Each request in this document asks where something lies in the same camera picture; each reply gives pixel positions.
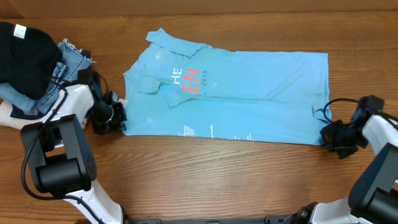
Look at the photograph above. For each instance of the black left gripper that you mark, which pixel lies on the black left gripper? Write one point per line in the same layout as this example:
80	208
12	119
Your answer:
103	129

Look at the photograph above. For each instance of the dark navy folded garment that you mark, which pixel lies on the dark navy folded garment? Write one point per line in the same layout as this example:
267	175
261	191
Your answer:
21	114

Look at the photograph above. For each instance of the light blue printed t-shirt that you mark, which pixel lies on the light blue printed t-shirt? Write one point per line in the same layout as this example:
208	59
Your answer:
182	88

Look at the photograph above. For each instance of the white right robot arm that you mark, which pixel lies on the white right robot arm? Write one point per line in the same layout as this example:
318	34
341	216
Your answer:
372	198

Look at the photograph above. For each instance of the beige folded cloth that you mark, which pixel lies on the beige folded cloth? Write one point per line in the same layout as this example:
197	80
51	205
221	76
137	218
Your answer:
7	120

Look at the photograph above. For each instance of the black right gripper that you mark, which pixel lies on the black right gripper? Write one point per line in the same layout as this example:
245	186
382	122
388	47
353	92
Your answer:
325	134

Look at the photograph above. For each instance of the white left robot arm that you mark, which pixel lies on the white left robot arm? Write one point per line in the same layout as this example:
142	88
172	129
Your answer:
59	163

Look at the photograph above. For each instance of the blue denim jeans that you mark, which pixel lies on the blue denim jeans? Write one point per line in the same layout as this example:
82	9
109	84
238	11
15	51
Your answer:
11	95

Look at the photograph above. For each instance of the black folded garment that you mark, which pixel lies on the black folded garment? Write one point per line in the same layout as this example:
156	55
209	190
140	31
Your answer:
28	59

